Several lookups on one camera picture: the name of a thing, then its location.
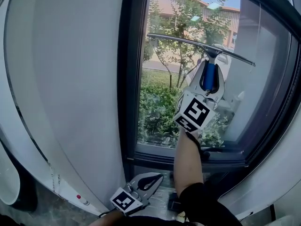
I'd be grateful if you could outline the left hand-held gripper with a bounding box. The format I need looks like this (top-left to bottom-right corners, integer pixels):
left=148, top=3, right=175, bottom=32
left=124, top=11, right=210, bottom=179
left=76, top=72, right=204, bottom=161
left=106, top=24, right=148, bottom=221
left=110, top=172, right=164, bottom=216

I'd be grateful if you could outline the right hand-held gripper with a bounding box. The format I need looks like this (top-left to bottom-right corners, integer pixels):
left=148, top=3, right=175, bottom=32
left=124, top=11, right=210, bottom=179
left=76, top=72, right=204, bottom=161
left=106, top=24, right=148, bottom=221
left=173, top=61, right=226, bottom=133

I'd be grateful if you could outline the blue handled metal squeegee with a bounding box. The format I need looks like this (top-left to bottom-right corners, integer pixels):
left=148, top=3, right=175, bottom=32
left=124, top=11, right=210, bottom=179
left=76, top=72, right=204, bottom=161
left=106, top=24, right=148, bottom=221
left=147, top=32, right=256, bottom=90

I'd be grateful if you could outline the large window glass pane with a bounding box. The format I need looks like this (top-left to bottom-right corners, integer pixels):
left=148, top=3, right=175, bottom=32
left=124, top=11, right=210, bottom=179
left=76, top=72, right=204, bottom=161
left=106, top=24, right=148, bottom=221
left=138, top=0, right=293, bottom=161

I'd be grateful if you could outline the person's left forearm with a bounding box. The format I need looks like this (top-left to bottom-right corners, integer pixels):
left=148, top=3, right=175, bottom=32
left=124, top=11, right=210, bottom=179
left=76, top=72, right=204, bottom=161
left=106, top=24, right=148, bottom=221
left=89, top=210, right=125, bottom=226

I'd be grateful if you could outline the person's right forearm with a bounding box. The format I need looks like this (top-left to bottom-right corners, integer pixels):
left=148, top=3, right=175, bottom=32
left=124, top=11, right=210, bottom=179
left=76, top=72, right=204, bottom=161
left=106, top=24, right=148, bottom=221
left=173, top=128, right=205, bottom=195

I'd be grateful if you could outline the clear plastic sheet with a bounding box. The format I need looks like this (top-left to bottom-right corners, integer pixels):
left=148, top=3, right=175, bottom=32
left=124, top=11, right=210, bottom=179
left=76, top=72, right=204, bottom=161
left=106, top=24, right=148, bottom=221
left=150, top=187, right=174, bottom=211

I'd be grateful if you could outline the black flat box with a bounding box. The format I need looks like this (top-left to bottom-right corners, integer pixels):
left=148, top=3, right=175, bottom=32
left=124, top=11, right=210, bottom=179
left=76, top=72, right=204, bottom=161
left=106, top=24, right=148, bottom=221
left=167, top=192, right=183, bottom=212

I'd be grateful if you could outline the green hedge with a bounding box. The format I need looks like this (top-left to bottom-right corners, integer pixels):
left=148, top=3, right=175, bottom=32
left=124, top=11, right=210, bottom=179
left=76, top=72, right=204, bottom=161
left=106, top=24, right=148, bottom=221
left=138, top=79, right=232, bottom=148

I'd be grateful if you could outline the person's black clothing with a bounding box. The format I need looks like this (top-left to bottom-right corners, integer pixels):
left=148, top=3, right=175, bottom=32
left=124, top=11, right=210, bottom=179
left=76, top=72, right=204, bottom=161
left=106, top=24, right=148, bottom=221
left=87, top=182, right=243, bottom=226

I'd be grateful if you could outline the thin leafy tree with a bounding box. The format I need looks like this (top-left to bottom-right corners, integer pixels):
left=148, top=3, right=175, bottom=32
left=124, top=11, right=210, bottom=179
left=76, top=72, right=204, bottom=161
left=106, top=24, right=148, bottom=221
left=147, top=0, right=189, bottom=89
left=174, top=0, right=232, bottom=89

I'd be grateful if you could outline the white bottle red cap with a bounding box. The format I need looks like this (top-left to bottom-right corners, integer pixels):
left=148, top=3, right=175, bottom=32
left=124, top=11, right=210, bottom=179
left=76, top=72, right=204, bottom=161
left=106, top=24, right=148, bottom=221
left=75, top=193, right=90, bottom=207

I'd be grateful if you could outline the white shell chair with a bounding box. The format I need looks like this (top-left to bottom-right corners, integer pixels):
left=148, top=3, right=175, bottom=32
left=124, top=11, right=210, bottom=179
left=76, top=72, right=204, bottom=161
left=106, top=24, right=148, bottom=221
left=0, top=147, right=39, bottom=213

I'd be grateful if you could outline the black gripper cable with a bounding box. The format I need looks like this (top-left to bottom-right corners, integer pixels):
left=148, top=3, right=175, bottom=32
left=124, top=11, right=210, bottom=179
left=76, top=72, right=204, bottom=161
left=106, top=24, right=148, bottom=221
left=97, top=209, right=114, bottom=218

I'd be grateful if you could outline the black wrist strap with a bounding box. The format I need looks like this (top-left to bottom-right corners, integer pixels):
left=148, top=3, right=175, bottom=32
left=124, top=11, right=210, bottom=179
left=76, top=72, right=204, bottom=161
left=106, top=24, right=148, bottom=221
left=185, top=129, right=204, bottom=155

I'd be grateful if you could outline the black window handle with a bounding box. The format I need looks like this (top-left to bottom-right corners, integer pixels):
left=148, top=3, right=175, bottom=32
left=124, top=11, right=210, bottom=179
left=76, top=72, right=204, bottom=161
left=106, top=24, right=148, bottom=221
left=199, top=146, right=224, bottom=161

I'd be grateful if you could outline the thin pull cord with tag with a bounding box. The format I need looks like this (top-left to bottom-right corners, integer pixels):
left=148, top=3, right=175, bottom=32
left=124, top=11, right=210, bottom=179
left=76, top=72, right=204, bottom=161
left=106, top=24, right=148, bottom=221
left=256, top=2, right=262, bottom=47

